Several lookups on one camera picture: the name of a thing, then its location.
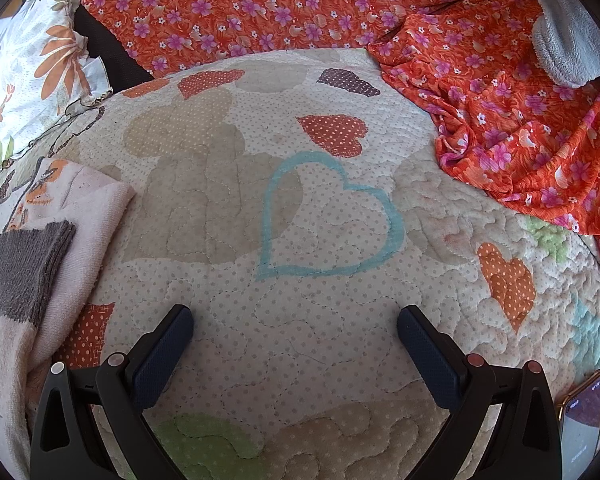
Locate grey fleece cloth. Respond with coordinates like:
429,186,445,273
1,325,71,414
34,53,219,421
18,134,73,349
530,0,600,88

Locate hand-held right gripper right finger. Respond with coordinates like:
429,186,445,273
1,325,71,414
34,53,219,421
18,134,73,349
397,305,563,480

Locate smartphone with gold case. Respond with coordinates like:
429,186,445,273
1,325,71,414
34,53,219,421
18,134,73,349
555,369,600,480

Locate white knit floral sweater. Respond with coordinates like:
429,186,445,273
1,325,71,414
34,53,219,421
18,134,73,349
0,157,133,480

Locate floral pillow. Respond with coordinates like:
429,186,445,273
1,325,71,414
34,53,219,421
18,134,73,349
0,0,113,186

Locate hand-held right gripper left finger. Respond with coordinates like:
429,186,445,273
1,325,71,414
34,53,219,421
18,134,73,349
30,304,196,480

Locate orange floral cloth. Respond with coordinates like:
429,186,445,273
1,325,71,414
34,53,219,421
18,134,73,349
80,0,600,266

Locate quilted heart-print bedspread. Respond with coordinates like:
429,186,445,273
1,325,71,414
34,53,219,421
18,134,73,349
0,47,600,480

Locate dark cloth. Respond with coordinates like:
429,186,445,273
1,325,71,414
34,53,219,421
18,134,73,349
72,7,153,96

